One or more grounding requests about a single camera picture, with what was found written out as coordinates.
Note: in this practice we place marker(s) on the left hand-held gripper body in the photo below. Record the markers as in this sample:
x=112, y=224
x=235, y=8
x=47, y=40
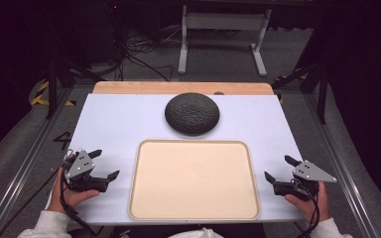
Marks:
x=79, y=172

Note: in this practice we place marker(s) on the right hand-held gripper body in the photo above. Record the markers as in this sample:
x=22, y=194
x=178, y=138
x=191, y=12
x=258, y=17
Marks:
x=302, y=180

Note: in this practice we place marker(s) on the person's left hand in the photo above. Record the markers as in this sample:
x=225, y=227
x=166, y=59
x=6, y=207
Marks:
x=71, y=193

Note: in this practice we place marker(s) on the person's right hand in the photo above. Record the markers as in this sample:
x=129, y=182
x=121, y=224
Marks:
x=309, y=203

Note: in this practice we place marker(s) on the white table mat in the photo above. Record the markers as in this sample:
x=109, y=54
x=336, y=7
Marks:
x=112, y=122

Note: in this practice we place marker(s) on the beige rectangular tray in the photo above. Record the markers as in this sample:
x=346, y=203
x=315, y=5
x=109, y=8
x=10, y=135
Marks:
x=194, y=181

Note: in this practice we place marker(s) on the person's white shirt torso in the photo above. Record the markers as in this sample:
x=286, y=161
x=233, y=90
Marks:
x=195, y=233

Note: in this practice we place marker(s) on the dark grey textured round plate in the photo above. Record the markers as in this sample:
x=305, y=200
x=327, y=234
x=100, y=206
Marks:
x=191, y=114

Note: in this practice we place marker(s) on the white metal stand frame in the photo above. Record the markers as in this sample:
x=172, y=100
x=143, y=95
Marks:
x=223, y=36

